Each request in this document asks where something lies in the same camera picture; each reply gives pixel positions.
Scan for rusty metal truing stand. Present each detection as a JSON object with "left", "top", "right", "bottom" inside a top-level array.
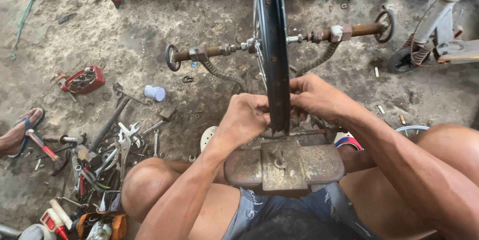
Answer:
[{"left": 165, "top": 9, "right": 396, "bottom": 192}]

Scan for person's left hand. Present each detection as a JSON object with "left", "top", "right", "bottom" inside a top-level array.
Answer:
[{"left": 217, "top": 93, "right": 272, "bottom": 148}]

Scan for blue denim shorts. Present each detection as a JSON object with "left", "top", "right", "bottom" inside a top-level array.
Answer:
[{"left": 222, "top": 182, "right": 382, "bottom": 240}]

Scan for white red blue sandal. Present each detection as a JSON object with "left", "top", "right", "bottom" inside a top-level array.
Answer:
[{"left": 334, "top": 132, "right": 363, "bottom": 151}]

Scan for red tin of parts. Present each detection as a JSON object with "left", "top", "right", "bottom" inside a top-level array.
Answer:
[{"left": 60, "top": 65, "right": 106, "bottom": 95}]

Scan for clear plastic bottle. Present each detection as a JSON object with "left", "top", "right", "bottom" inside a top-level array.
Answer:
[{"left": 86, "top": 221, "right": 113, "bottom": 240}]

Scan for white round container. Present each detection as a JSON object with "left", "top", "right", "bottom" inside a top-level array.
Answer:
[{"left": 18, "top": 224, "right": 57, "bottom": 240}]

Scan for red handled tool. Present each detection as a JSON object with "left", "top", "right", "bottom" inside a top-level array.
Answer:
[{"left": 25, "top": 129, "right": 60, "bottom": 162}]

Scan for black bicycle wheel rim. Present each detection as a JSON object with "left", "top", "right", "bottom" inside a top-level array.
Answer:
[{"left": 252, "top": 0, "right": 292, "bottom": 137}]

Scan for blue flip flop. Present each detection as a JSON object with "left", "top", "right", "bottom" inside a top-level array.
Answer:
[{"left": 7, "top": 107, "right": 46, "bottom": 158}]

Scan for small white can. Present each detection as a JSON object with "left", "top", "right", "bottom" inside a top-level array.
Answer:
[{"left": 144, "top": 85, "right": 167, "bottom": 102}]

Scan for grey kick scooter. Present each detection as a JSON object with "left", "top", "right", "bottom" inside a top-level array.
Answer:
[{"left": 386, "top": 0, "right": 479, "bottom": 75}]

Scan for green cord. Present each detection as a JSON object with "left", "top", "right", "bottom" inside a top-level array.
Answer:
[{"left": 10, "top": 0, "right": 38, "bottom": 61}]

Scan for orange bag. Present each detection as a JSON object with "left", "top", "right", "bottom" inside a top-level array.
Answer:
[{"left": 76, "top": 212, "right": 128, "bottom": 240}]

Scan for heap of wrenches and tools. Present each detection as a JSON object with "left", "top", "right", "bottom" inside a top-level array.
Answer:
[{"left": 41, "top": 120, "right": 167, "bottom": 205}]

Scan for silver wheel rim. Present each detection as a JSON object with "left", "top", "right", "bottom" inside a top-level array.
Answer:
[{"left": 394, "top": 124, "right": 430, "bottom": 138}]

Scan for person's right hand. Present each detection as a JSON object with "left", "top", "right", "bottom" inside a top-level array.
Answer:
[{"left": 288, "top": 74, "right": 362, "bottom": 125}]

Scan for long grey metal pipe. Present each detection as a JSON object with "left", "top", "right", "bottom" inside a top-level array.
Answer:
[{"left": 88, "top": 96, "right": 131, "bottom": 153}]

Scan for white plastic tube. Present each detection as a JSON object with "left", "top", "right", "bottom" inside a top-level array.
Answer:
[{"left": 49, "top": 198, "right": 74, "bottom": 230}]

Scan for small wooden block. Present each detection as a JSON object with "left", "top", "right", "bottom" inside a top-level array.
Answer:
[{"left": 159, "top": 105, "right": 177, "bottom": 122}]

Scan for red white glue tube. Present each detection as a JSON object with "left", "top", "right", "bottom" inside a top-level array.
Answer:
[{"left": 39, "top": 208, "right": 70, "bottom": 240}]

